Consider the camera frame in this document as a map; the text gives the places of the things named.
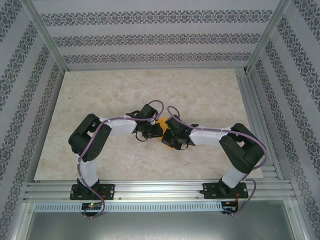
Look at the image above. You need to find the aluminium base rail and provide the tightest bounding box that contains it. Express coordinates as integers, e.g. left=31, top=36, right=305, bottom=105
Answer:
left=24, top=181, right=294, bottom=201

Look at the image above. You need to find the thin black left cable loop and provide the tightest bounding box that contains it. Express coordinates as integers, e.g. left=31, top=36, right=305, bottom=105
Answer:
left=134, top=131, right=151, bottom=143

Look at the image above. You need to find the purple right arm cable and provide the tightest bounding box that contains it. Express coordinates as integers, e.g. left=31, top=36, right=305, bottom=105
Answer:
left=166, top=106, right=268, bottom=217

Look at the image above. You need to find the right controller board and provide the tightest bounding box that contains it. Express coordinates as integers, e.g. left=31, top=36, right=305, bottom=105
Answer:
left=221, top=205, right=239, bottom=214

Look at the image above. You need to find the controller board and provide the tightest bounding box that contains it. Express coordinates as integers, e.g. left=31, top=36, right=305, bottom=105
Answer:
left=221, top=205, right=239, bottom=214
left=81, top=202, right=103, bottom=211

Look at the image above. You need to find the thin black cable loop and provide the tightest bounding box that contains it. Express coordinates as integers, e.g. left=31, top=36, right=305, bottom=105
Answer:
left=134, top=131, right=151, bottom=143
left=173, top=142, right=191, bottom=151

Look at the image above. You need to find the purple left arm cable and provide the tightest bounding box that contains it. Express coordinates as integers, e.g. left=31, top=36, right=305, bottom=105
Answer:
left=76, top=99, right=165, bottom=220

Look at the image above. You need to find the aluminium left frame post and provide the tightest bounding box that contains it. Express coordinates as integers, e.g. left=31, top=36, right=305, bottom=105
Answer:
left=21, top=0, right=70, bottom=73

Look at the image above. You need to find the thin black right cable loop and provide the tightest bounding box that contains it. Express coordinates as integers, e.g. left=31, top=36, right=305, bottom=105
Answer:
left=173, top=142, right=191, bottom=151

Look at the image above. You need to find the aluminium right frame post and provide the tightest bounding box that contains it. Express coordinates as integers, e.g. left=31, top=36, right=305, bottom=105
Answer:
left=244, top=0, right=293, bottom=73

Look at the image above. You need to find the orange paper sheet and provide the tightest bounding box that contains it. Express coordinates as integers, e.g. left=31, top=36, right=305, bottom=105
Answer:
left=155, top=116, right=175, bottom=151

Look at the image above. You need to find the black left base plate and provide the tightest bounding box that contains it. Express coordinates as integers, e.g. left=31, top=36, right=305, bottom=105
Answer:
left=69, top=183, right=116, bottom=201

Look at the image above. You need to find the grey metal panel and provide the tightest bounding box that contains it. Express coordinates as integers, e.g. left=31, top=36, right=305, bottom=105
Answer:
left=26, top=211, right=300, bottom=240

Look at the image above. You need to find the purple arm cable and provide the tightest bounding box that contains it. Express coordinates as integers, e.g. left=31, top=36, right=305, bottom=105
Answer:
left=166, top=106, right=268, bottom=217
left=76, top=99, right=165, bottom=220

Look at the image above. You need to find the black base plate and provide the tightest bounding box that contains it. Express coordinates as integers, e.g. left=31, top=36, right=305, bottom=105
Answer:
left=69, top=183, right=116, bottom=201
left=202, top=182, right=249, bottom=200

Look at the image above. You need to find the slotted grey cable duct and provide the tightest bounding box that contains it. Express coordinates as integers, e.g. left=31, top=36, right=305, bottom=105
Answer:
left=33, top=201, right=224, bottom=213

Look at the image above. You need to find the aluminium frame post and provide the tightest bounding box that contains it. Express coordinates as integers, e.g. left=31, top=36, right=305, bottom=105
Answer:
left=21, top=0, right=70, bottom=73
left=244, top=0, right=293, bottom=73

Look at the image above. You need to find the left controller board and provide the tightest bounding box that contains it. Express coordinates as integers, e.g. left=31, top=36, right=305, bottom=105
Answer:
left=81, top=202, right=103, bottom=211

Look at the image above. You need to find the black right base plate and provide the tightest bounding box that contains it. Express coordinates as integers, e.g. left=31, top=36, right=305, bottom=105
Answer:
left=202, top=182, right=249, bottom=200

